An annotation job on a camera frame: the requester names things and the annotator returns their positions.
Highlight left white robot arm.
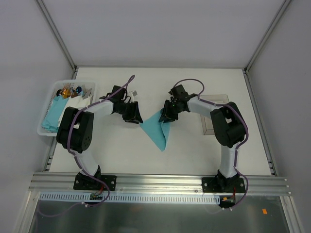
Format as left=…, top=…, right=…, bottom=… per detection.
left=56, top=99, right=143, bottom=189

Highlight black mount plate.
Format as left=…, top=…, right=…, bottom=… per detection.
left=202, top=177, right=246, bottom=194
left=73, top=173, right=117, bottom=191

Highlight blue paper napkin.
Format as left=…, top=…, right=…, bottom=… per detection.
left=140, top=111, right=171, bottom=151

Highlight white napkin in basket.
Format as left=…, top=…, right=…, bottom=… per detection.
left=58, top=96, right=91, bottom=126

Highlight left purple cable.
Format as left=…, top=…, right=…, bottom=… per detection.
left=67, top=74, right=136, bottom=207

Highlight clear plastic container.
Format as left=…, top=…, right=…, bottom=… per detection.
left=199, top=94, right=230, bottom=136

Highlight white cable duct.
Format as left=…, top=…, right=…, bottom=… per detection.
left=39, top=192, right=220, bottom=205

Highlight left black mount plate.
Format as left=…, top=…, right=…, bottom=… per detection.
left=73, top=173, right=117, bottom=191

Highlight purple cable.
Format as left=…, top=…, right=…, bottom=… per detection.
left=173, top=79, right=250, bottom=212
left=67, top=74, right=136, bottom=207

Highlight aluminium rail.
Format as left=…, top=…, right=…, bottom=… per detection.
left=28, top=172, right=292, bottom=196

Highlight gold utensil in basket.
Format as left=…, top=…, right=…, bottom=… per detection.
left=56, top=84, right=72, bottom=99

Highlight right black mount plate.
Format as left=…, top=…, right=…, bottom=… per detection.
left=202, top=177, right=246, bottom=194

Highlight white plastic basket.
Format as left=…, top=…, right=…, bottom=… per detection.
left=37, top=80, right=97, bottom=137

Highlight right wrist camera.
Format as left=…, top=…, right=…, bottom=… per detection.
left=169, top=84, right=189, bottom=99

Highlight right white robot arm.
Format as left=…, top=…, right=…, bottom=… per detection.
left=159, top=94, right=248, bottom=192

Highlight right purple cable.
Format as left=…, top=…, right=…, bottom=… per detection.
left=173, top=79, right=250, bottom=212

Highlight stacked blue napkins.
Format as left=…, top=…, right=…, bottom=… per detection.
left=41, top=96, right=69, bottom=133

